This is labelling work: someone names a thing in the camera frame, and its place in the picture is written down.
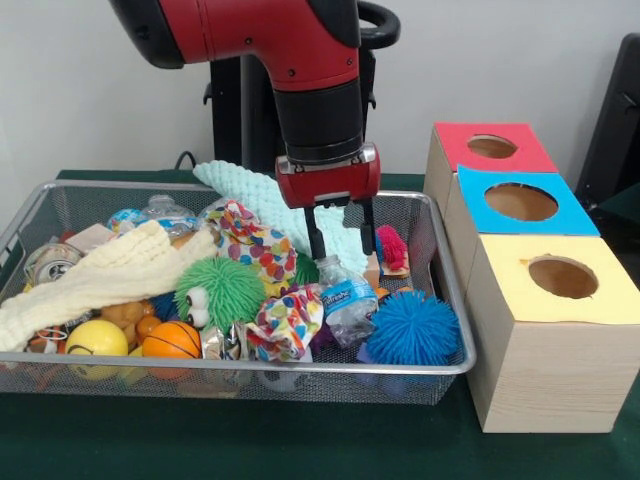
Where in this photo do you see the orange toy basketball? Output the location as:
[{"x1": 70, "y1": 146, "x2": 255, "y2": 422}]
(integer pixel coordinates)
[{"x1": 142, "y1": 320, "x2": 203, "y2": 379}]

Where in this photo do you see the shallow clear mesh bin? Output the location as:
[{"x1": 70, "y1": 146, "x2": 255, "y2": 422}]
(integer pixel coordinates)
[{"x1": 0, "y1": 180, "x2": 476, "y2": 404}]

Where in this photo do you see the pale yellow cloth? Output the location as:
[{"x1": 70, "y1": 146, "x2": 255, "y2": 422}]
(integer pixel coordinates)
[{"x1": 0, "y1": 220, "x2": 216, "y2": 353}]

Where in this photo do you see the mint green cloth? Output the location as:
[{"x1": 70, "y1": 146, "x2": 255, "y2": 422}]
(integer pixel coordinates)
[{"x1": 193, "y1": 160, "x2": 369, "y2": 277}]

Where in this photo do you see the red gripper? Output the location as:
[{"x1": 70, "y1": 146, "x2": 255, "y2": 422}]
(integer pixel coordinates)
[{"x1": 275, "y1": 144, "x2": 382, "y2": 263}]

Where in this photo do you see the crushed clear water bottle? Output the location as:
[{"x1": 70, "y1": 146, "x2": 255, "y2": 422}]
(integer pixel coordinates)
[{"x1": 317, "y1": 254, "x2": 380, "y2": 348}]

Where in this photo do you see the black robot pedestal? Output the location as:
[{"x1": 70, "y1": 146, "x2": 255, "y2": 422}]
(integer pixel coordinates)
[{"x1": 205, "y1": 0, "x2": 401, "y2": 174}]

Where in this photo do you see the green spiky ball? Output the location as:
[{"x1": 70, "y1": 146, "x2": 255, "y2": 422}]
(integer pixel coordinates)
[{"x1": 175, "y1": 256, "x2": 268, "y2": 332}]

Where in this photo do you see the colourful patterned cloth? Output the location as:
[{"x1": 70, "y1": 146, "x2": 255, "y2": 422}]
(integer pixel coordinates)
[{"x1": 205, "y1": 198, "x2": 326, "y2": 362}]

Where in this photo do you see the yellow smiley ball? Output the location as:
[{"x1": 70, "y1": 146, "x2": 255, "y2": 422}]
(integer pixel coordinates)
[{"x1": 66, "y1": 319, "x2": 130, "y2": 381}]

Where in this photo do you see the blue spiky ball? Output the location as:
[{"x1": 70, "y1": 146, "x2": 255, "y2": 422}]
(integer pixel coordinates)
[{"x1": 364, "y1": 290, "x2": 462, "y2": 367}]

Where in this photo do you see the red spiky toy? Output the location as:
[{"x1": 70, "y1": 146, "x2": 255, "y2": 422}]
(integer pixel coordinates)
[{"x1": 377, "y1": 225, "x2": 409, "y2": 273}]

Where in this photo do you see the wooden box with three holes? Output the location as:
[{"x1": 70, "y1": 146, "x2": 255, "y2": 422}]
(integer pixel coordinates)
[{"x1": 423, "y1": 122, "x2": 640, "y2": 434}]

